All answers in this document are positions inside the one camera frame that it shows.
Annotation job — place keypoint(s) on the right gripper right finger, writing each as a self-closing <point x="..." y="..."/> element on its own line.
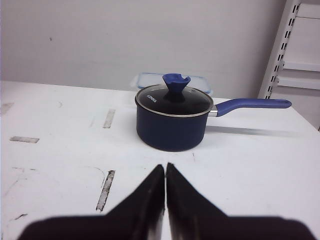
<point x="193" y="217"/>

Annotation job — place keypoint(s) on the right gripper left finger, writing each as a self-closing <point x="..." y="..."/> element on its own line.
<point x="137" y="217"/>

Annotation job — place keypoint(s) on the clear plastic container blue rim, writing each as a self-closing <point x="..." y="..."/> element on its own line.
<point x="145" y="79"/>

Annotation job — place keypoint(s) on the blue saucepan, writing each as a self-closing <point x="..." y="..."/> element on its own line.
<point x="176" y="134"/>

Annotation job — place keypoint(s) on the glass pot lid blue knob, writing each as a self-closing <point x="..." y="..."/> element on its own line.
<point x="174" y="101"/>

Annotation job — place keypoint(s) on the white metal shelf upright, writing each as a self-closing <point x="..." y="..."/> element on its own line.
<point x="293" y="69"/>

